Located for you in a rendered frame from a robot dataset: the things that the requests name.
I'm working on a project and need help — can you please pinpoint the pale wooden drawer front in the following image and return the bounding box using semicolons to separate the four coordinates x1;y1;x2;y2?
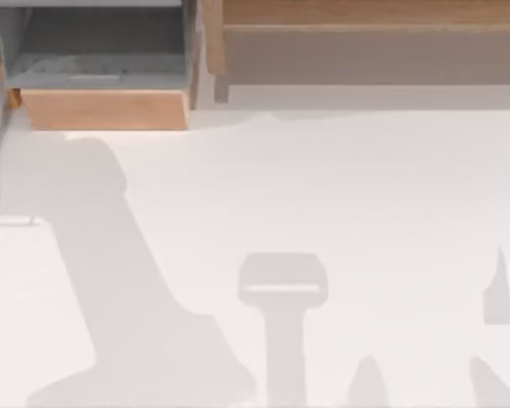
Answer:
19;88;190;132

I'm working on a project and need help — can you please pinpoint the wooden open shelf unit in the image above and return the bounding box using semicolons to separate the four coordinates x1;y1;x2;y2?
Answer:
201;0;510;105

